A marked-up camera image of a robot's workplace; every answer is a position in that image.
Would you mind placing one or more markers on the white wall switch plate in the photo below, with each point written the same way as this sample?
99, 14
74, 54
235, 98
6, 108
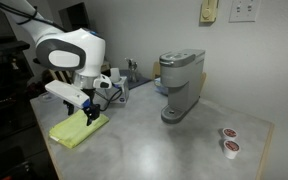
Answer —
244, 10

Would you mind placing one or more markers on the lower coffee pod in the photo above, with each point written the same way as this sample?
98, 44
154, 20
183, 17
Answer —
231, 149

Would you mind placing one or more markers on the metal figurine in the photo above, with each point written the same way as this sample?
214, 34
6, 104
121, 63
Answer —
132, 67

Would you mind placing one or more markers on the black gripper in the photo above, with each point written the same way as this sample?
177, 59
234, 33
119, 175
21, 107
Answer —
92, 111

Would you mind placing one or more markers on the clear plastic container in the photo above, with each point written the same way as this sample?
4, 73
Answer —
46, 97

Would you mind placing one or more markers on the dark blue mat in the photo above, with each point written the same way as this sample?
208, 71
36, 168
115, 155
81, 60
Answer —
140, 79

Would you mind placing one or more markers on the yellow towel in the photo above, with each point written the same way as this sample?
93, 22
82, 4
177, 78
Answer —
74, 130

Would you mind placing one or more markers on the coffee pod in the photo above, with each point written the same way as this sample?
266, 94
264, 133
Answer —
229, 134
231, 149

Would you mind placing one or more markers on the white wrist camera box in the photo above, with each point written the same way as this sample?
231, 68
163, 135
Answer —
68, 93

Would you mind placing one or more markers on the grey coffee machine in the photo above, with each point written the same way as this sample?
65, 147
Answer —
180, 73

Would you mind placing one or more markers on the white tissue box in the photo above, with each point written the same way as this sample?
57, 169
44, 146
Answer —
119, 92

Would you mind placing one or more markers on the black monitor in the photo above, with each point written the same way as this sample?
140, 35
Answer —
74, 17

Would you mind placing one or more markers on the upper coffee pod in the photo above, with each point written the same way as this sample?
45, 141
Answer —
229, 134

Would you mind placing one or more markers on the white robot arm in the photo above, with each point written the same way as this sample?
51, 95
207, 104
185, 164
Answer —
81, 51

